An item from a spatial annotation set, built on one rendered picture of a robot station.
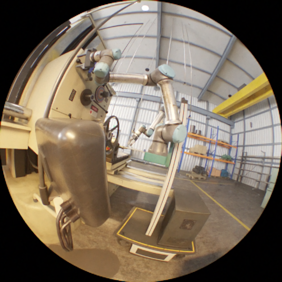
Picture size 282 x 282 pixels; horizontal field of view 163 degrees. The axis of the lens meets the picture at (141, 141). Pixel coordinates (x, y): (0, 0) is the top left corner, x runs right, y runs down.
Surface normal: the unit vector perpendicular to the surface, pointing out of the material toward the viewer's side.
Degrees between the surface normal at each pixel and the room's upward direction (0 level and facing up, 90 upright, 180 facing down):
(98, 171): 90
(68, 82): 90
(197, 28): 169
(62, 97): 90
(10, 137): 90
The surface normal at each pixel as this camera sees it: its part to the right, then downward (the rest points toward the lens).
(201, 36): -0.24, 0.94
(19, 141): 0.97, 0.22
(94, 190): 0.91, 0.19
